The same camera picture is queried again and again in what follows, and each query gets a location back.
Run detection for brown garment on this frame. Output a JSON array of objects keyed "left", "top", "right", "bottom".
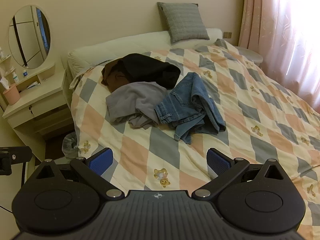
[{"left": 101, "top": 60, "right": 131, "bottom": 93}]

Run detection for trash bin with plastic bag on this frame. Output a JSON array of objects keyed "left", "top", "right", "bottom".
[{"left": 62, "top": 131, "right": 79, "bottom": 159}]

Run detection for checked bear print quilt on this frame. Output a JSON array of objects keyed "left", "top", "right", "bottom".
[{"left": 69, "top": 39, "right": 320, "bottom": 240}]

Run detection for blue jeans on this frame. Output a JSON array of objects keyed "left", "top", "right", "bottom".
[{"left": 154, "top": 72, "right": 227, "bottom": 145}]

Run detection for cream vanity table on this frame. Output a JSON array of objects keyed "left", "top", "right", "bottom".
[{"left": 0, "top": 54, "right": 73, "bottom": 140}]

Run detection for pink curtain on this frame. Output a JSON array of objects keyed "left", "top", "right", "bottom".
[{"left": 237, "top": 0, "right": 320, "bottom": 105}]

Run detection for oval mirror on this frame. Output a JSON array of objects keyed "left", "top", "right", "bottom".
[{"left": 8, "top": 4, "right": 51, "bottom": 70}]

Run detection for round white bedside table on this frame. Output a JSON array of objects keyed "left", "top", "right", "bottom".
[{"left": 235, "top": 45, "right": 264, "bottom": 65}]

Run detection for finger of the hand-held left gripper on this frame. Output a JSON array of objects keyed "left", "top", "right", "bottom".
[{"left": 0, "top": 146, "right": 33, "bottom": 177}]

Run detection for grey plaid pillow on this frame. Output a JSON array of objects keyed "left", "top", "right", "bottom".
[{"left": 157, "top": 2, "right": 210, "bottom": 45}]

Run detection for pink cup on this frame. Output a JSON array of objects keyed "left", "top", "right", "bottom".
[{"left": 3, "top": 84, "right": 21, "bottom": 106}]

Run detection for white pillow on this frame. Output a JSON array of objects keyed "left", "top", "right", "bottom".
[{"left": 172, "top": 28, "right": 223, "bottom": 48}]

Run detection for grey garment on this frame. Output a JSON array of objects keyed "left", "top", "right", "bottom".
[{"left": 105, "top": 82, "right": 168, "bottom": 130}]

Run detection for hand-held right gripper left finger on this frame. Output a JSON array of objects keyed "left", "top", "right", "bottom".
[{"left": 36, "top": 148, "right": 124, "bottom": 199}]

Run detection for black garment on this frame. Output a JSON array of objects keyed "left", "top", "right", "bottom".
[{"left": 117, "top": 53, "right": 181, "bottom": 90}]

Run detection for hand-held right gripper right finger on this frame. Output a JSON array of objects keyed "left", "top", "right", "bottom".
[{"left": 191, "top": 148, "right": 285, "bottom": 199}]

